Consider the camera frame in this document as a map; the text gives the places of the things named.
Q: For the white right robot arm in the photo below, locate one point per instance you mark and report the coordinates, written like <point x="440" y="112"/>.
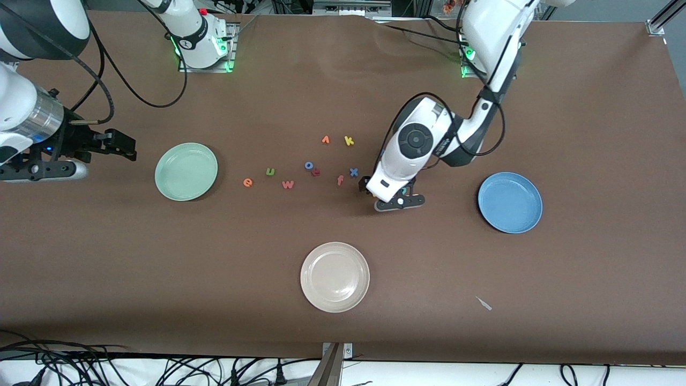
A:
<point x="21" y="91"/>

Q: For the metal table bracket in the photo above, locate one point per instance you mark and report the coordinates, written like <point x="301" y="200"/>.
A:
<point x="333" y="370"/>

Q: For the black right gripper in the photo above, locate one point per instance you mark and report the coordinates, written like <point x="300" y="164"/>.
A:
<point x="76" y="140"/>

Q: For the metal frame rail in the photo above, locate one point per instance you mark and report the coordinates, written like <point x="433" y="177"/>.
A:
<point x="348" y="8"/>

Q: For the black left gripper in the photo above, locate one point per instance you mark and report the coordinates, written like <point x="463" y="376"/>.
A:
<point x="366" y="186"/>

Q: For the beige plate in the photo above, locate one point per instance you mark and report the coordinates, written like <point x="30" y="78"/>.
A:
<point x="335" y="277"/>

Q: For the brown table cover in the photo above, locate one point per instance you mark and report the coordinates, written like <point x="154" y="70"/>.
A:
<point x="107" y="257"/>

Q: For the blue plate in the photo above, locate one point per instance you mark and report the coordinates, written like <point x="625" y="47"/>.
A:
<point x="510" y="202"/>

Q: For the light green plate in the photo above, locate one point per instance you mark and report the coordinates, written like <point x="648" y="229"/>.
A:
<point x="186" y="171"/>

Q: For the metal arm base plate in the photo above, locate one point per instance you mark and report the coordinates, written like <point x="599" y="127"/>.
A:
<point x="465" y="72"/>
<point x="232" y="53"/>

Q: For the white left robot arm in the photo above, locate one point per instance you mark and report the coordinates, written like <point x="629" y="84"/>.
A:
<point x="493" y="32"/>

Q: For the small white paper scrap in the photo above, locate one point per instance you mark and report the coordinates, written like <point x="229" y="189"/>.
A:
<point x="484" y="303"/>

